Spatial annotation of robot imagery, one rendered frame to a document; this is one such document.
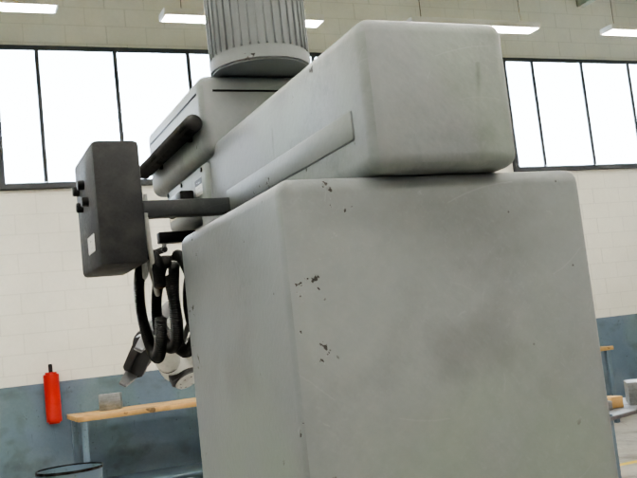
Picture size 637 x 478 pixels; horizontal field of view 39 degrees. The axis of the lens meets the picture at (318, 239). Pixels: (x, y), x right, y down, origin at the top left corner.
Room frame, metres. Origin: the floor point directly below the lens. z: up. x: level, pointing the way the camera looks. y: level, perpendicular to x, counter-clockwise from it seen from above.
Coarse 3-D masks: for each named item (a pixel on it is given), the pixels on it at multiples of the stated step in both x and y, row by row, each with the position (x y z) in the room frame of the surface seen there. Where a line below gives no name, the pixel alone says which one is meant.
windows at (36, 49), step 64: (0, 64) 8.84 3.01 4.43; (64, 64) 9.09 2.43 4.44; (128, 64) 9.36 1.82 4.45; (192, 64) 9.64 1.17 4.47; (512, 64) 11.34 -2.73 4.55; (576, 64) 11.75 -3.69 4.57; (0, 128) 8.83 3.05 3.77; (64, 128) 9.07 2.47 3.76; (128, 128) 9.34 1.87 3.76; (512, 128) 11.30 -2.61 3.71; (576, 128) 11.69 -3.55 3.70
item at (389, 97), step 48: (336, 48) 1.17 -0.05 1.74; (384, 48) 1.11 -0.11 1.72; (432, 48) 1.14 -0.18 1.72; (480, 48) 1.17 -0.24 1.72; (288, 96) 1.34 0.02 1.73; (336, 96) 1.19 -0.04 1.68; (384, 96) 1.11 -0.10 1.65; (432, 96) 1.14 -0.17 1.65; (480, 96) 1.17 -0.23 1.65; (240, 144) 1.56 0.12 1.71; (288, 144) 1.36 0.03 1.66; (336, 144) 1.19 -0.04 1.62; (384, 144) 1.11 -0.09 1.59; (432, 144) 1.14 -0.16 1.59; (480, 144) 1.16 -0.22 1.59; (240, 192) 1.58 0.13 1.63
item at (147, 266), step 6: (144, 198) 1.62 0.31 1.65; (144, 216) 1.54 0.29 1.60; (150, 234) 1.55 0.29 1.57; (150, 240) 1.55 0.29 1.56; (150, 246) 1.55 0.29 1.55; (150, 252) 1.55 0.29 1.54; (150, 258) 1.55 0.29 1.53; (144, 264) 1.55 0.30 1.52; (150, 264) 1.56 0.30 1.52; (144, 270) 1.56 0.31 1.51; (150, 270) 1.62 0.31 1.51; (144, 276) 1.56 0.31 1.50; (150, 276) 1.62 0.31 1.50; (156, 294) 1.59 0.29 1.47
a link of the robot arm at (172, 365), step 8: (168, 360) 2.58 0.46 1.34; (176, 360) 2.61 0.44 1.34; (184, 360) 2.67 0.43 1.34; (160, 368) 2.62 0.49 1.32; (168, 368) 2.61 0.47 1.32; (176, 368) 2.64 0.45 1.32; (184, 368) 2.66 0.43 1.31; (192, 368) 2.67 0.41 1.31; (168, 376) 2.66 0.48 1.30; (176, 376) 2.65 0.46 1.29
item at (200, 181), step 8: (200, 168) 1.75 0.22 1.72; (208, 168) 1.74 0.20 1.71; (192, 176) 1.82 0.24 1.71; (200, 176) 1.77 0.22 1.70; (208, 176) 1.74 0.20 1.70; (184, 184) 1.88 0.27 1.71; (192, 184) 1.82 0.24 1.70; (200, 184) 1.77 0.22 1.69; (208, 184) 1.74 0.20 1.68; (176, 192) 1.95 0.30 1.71; (200, 192) 1.78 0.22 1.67; (208, 192) 1.74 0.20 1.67; (200, 216) 1.83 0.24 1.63; (176, 224) 1.97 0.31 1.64; (184, 224) 1.93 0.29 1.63; (192, 224) 1.91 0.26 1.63; (200, 224) 1.92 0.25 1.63
